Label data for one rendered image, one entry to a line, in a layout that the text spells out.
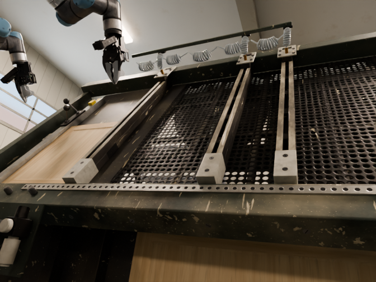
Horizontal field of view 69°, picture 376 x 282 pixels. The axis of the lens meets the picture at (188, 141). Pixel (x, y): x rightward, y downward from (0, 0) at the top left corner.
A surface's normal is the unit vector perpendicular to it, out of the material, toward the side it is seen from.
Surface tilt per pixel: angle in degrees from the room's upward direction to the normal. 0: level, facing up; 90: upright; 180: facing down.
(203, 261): 90
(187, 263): 90
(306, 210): 57
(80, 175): 90
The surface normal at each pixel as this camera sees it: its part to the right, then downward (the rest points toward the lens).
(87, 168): 0.92, -0.06
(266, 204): -0.26, -0.84
